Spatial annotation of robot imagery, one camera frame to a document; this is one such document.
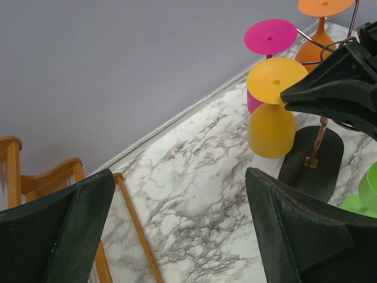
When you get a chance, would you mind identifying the wooden rack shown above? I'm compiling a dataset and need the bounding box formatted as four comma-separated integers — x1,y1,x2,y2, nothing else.
1,136,164,282

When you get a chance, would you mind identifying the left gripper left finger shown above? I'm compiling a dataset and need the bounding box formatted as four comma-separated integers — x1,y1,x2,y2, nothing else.
1,169,115,282

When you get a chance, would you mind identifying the metal wine glass rack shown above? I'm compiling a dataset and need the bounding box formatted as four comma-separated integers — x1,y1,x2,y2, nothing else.
278,1,359,202

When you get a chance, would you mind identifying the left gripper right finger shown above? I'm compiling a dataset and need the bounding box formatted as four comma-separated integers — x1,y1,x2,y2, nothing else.
245,167,376,282

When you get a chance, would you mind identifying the yellow wine glass front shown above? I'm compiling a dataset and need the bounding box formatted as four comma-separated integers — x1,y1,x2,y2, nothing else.
246,57,308,159

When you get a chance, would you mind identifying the pink wine glass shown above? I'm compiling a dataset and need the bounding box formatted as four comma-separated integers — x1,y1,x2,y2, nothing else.
243,18,298,114

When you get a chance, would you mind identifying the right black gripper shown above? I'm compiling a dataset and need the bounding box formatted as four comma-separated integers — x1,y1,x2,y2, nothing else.
280,21,377,136

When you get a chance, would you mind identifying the orange wine glass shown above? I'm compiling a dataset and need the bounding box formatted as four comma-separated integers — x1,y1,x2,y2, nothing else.
295,0,354,62

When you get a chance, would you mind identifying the green wine glass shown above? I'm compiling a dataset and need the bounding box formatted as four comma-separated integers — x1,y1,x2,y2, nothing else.
342,163,376,218

